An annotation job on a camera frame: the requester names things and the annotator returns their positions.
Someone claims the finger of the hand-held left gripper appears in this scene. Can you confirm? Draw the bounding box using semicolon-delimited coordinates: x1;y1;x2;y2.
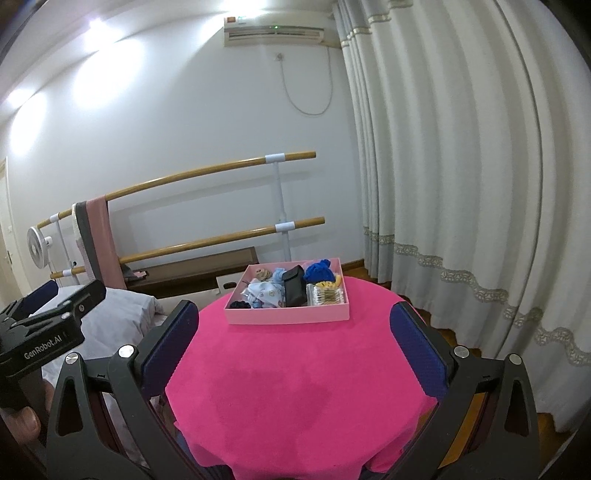
59;279;108;320
20;278;61;315

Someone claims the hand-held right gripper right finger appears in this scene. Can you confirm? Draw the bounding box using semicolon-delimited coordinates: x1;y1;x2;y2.
389;300;542;480

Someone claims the white pleated curtain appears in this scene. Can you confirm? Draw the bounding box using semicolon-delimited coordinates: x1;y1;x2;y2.
332;0;591;444

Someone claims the blue cartoon printed cloth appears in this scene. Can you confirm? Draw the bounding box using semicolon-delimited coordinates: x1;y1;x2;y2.
247;281;287;308

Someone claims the pink towel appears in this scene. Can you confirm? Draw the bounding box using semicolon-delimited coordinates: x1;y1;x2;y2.
88;196;127;289

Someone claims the round pink table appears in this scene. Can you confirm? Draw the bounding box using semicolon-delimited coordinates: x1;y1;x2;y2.
164;276;439;469

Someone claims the person's left hand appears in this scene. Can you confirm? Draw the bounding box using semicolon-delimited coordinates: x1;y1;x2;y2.
0;382;54;448

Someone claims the black leather pouch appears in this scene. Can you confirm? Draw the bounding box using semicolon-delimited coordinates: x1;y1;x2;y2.
283;265;309;308

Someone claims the pink cardboard box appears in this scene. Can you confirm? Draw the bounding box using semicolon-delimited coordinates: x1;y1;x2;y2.
224;258;352;325

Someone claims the dark bench with white drawers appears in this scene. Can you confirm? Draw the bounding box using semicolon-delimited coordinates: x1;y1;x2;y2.
124;246;259;298

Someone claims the royal blue knit piece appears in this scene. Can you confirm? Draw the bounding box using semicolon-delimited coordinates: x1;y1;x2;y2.
302;258;333;284

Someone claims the white door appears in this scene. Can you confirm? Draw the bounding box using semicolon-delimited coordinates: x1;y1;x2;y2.
0;157;24;296

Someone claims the white wall air conditioner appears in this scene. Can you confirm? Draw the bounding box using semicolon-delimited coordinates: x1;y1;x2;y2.
223;15;325;47

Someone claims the white air conditioner cable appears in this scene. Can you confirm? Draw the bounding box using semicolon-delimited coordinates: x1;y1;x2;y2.
277;53;334;116

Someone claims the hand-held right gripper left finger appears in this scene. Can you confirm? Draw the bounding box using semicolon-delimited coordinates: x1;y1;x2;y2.
45;299;201;480

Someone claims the long wooden barre rail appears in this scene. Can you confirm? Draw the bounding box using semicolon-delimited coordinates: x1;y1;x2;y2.
37;151;317;230

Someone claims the small white fan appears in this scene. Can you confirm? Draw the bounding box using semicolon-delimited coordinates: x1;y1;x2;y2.
26;226;56;268

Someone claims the grey towel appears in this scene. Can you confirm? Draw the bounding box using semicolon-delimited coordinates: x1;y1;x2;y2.
74;202;107;282

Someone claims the white barre post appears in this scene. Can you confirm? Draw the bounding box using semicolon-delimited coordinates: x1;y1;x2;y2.
48;215;79;278
265;154;296;264

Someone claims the short wooden barre rail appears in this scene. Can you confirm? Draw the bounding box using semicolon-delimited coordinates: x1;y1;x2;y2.
50;217;326;280

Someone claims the clear bag of cotton swabs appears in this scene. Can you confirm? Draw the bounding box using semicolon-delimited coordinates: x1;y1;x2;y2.
306;282;347;306

